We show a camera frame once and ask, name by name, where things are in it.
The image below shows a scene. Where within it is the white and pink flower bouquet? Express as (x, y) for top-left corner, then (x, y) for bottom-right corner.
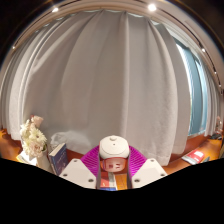
(19, 115), (48, 159)

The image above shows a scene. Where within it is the white vase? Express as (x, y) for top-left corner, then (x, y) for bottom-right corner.
(35, 149), (54, 174)

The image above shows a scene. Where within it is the white curtain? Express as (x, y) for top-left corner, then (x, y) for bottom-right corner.
(0, 9), (221, 167)

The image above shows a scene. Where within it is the white book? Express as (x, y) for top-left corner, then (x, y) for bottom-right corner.
(19, 150), (38, 166)

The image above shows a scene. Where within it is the red booklet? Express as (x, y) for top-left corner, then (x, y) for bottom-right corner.
(181, 149), (205, 166)

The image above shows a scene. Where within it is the red and white charger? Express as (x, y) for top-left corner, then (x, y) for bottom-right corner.
(98, 134), (131, 173)

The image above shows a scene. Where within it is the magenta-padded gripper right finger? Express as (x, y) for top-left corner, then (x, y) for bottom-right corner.
(127, 145), (168, 190)

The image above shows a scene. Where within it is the upright blue book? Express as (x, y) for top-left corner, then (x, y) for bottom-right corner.
(48, 142), (70, 176)

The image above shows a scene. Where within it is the yellow book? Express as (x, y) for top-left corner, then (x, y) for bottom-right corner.
(15, 153), (26, 164)

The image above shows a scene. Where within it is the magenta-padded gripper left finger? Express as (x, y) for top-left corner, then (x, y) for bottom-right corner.
(59, 145), (102, 190)

